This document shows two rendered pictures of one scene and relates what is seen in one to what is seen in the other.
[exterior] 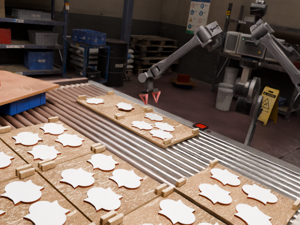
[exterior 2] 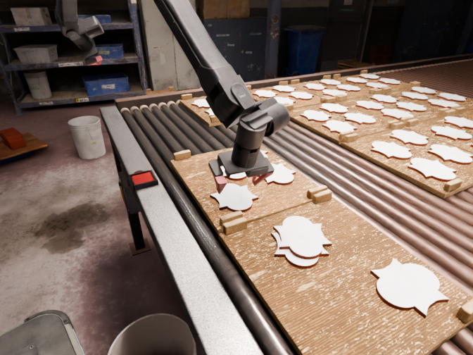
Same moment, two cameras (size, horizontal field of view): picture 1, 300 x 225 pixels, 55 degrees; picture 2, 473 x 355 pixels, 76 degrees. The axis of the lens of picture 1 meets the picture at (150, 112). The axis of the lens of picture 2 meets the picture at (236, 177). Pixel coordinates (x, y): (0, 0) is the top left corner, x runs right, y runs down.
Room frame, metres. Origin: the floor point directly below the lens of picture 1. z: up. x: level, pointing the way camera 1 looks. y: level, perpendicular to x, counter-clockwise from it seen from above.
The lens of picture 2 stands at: (2.44, 0.25, 1.42)
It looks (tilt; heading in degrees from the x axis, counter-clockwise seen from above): 31 degrees down; 203
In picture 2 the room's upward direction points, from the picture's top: straight up
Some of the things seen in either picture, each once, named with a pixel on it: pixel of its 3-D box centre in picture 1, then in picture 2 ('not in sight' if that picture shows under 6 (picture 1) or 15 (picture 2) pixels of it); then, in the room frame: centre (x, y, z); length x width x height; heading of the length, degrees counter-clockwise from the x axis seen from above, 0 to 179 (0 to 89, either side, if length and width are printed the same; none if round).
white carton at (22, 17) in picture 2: not in sight; (32, 16); (-0.73, -4.04, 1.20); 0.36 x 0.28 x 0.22; 122
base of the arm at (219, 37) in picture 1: (216, 40); not in sight; (2.22, -0.41, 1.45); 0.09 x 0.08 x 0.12; 64
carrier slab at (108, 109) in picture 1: (113, 106); (333, 268); (1.94, 0.26, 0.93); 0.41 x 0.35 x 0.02; 50
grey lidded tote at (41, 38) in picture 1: (43, 37); not in sight; (5.81, 2.31, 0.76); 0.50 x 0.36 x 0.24; 140
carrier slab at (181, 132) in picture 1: (156, 127); (242, 177); (1.67, -0.06, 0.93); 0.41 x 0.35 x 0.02; 49
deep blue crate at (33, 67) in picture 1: (38, 59); not in sight; (5.79, 2.39, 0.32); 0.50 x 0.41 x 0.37; 130
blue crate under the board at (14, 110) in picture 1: (10, 96); not in sight; (1.72, 0.88, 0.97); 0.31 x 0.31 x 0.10; 72
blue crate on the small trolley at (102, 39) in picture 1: (89, 37); not in sight; (5.28, 1.26, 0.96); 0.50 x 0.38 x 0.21; 59
